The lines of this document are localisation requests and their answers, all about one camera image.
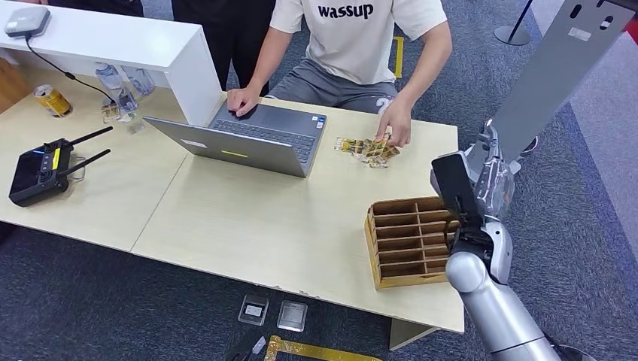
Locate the person's right hand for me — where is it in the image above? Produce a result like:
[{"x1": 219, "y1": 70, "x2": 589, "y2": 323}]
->
[{"x1": 226, "y1": 85, "x2": 262, "y2": 117}]

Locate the person's left hand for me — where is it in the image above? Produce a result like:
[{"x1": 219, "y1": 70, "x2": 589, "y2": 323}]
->
[{"x1": 374, "y1": 97, "x2": 413, "y2": 148}]

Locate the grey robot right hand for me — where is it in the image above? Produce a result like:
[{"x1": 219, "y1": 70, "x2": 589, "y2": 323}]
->
[{"x1": 465, "y1": 120, "x2": 516, "y2": 221}]

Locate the person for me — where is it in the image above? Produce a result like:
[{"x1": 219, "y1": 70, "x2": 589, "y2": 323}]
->
[
  {"x1": 226, "y1": 0, "x2": 454, "y2": 148},
  {"x1": 47, "y1": 0, "x2": 145, "y2": 18},
  {"x1": 169, "y1": 0, "x2": 278, "y2": 96}
]

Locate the wooden slotted card box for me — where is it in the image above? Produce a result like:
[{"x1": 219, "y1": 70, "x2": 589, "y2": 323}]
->
[{"x1": 364, "y1": 196, "x2": 463, "y2": 291}]

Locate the grey laptop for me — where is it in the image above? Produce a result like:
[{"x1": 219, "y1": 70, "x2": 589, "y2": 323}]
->
[{"x1": 142, "y1": 99, "x2": 329, "y2": 179}]

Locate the yellow floor tape strip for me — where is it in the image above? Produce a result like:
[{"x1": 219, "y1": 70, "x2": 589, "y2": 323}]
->
[{"x1": 392, "y1": 35, "x2": 406, "y2": 79}]

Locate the clear plastic water bottle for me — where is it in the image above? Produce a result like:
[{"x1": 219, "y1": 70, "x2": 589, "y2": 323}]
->
[
  {"x1": 121, "y1": 65, "x2": 156, "y2": 97},
  {"x1": 94, "y1": 62, "x2": 140, "y2": 123}
]

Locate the white counter shelf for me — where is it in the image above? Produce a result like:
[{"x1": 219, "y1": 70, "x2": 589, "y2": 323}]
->
[{"x1": 0, "y1": 0, "x2": 224, "y2": 128}]

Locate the grey kiosk stand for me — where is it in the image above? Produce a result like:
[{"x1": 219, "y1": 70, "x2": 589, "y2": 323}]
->
[{"x1": 457, "y1": 0, "x2": 638, "y2": 176}]

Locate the beige table leg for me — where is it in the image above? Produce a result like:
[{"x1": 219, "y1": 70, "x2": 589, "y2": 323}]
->
[{"x1": 387, "y1": 317, "x2": 441, "y2": 352}]

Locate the yellow drink can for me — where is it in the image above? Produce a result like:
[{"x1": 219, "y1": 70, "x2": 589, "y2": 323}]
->
[{"x1": 32, "y1": 83, "x2": 74, "y2": 119}]

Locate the clear plastic case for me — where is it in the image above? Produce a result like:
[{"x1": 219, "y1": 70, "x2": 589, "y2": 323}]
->
[{"x1": 237, "y1": 293, "x2": 271, "y2": 328}]

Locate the black remote controller with antennas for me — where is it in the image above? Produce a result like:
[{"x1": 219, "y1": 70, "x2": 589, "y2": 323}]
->
[{"x1": 8, "y1": 125, "x2": 114, "y2": 209}]

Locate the grey flat device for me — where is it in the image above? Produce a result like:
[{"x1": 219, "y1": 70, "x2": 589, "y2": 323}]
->
[{"x1": 3, "y1": 5, "x2": 53, "y2": 40}]

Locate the gold floor tape strip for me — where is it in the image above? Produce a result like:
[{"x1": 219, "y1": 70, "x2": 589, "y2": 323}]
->
[{"x1": 263, "y1": 335, "x2": 386, "y2": 361}]

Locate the black tool with white label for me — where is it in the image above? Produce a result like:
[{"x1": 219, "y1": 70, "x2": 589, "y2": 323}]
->
[{"x1": 221, "y1": 332, "x2": 268, "y2": 361}]

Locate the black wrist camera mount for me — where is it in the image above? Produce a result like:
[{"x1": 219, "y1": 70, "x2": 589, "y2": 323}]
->
[{"x1": 430, "y1": 151, "x2": 488, "y2": 241}]

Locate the stanchion post with round base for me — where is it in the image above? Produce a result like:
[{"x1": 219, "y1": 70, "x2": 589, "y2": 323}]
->
[{"x1": 493, "y1": 0, "x2": 535, "y2": 47}]

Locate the black cable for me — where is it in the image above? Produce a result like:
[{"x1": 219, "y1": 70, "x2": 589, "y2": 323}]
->
[{"x1": 24, "y1": 35, "x2": 119, "y2": 105}]

